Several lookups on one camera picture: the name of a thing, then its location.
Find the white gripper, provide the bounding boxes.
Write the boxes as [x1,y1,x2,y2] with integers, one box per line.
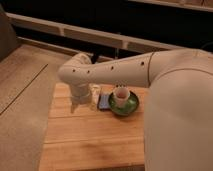
[69,84,91,113]

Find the white ceramic cup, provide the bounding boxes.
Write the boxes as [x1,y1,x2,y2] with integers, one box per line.
[113,87,130,107]

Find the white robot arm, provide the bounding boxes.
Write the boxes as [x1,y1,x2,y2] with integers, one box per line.
[58,48,213,171]

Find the white plastic bottle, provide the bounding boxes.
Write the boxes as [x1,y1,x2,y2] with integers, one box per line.
[91,84,101,110]

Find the blue sponge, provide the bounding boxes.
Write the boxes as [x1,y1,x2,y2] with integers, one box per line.
[98,94,109,110]

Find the wooden table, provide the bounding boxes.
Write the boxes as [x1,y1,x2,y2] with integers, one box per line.
[39,83,144,171]

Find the green bowl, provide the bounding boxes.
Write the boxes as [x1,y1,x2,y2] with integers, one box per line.
[108,92,139,116]

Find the white shelf rail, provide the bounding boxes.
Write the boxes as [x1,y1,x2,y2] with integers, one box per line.
[5,12,213,64]

